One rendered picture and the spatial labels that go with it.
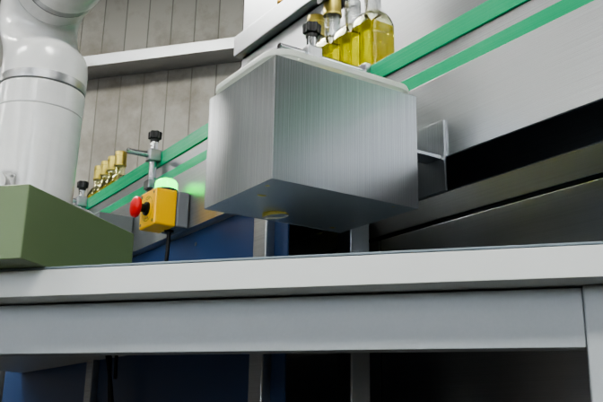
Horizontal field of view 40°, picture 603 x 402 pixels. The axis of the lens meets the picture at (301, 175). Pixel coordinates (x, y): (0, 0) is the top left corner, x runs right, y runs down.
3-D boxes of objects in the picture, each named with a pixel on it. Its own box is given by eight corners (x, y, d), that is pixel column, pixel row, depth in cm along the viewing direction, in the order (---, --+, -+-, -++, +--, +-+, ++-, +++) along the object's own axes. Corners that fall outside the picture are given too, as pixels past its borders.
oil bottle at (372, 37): (397, 127, 136) (395, 11, 142) (371, 119, 133) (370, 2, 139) (376, 136, 140) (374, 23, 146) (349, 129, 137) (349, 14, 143)
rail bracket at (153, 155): (161, 190, 172) (164, 130, 176) (127, 184, 168) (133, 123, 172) (152, 194, 176) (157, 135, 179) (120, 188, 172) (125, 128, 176)
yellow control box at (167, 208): (187, 231, 153) (190, 192, 155) (151, 225, 149) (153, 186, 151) (171, 238, 158) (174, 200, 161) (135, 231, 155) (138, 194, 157)
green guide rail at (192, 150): (311, 107, 129) (312, 60, 131) (307, 106, 129) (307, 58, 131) (11, 270, 269) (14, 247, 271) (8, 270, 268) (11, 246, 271)
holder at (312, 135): (450, 215, 108) (446, 105, 113) (272, 178, 94) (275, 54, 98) (370, 238, 122) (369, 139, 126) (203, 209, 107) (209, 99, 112)
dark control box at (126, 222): (131, 255, 175) (134, 216, 177) (94, 249, 171) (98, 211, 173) (117, 261, 181) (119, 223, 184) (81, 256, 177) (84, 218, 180)
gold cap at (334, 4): (345, 15, 153) (345, -5, 154) (329, 10, 151) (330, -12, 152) (334, 22, 155) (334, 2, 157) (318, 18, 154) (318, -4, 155)
